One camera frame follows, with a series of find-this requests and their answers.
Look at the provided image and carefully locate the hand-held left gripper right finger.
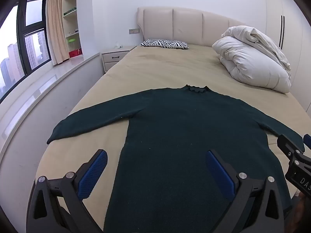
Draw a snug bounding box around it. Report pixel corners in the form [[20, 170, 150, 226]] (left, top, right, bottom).
[[206, 150, 285, 233]]

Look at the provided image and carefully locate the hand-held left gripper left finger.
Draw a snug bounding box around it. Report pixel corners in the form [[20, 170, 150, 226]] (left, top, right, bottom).
[[26, 149, 108, 233]]

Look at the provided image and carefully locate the dark green sweater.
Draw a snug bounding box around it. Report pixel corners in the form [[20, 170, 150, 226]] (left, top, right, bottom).
[[47, 85, 305, 233]]

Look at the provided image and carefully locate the person's right forearm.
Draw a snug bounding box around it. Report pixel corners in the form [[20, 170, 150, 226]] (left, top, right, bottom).
[[292, 192, 311, 226]]

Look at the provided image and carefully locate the white window sill ledge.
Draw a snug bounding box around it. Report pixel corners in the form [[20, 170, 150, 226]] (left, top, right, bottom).
[[0, 52, 101, 199]]

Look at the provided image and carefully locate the white folded duvet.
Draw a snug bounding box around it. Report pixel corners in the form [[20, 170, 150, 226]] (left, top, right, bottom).
[[212, 25, 292, 93]]

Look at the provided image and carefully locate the white wardrobe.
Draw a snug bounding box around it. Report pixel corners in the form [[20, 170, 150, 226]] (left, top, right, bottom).
[[265, 0, 311, 112]]

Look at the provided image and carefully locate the white nightstand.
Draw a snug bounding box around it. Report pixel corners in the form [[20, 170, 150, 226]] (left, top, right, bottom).
[[101, 46, 137, 73]]

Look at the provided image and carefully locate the bed with beige sheet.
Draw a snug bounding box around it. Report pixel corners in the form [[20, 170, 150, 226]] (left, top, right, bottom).
[[34, 44, 311, 233]]

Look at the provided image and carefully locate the zebra print pillow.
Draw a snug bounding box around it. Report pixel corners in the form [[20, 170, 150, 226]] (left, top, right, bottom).
[[141, 39, 189, 50]]

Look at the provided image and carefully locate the beige curtain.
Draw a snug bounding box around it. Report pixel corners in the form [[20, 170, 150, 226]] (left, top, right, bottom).
[[46, 0, 70, 65]]

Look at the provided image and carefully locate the cream padded headboard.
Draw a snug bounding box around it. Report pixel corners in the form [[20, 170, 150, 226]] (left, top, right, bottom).
[[137, 7, 248, 47]]

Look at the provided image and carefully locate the white shelf unit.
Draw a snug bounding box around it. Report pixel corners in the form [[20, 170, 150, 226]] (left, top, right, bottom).
[[61, 0, 84, 59]]

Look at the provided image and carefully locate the black framed window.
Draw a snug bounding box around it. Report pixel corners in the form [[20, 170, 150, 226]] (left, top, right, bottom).
[[0, 0, 52, 102]]

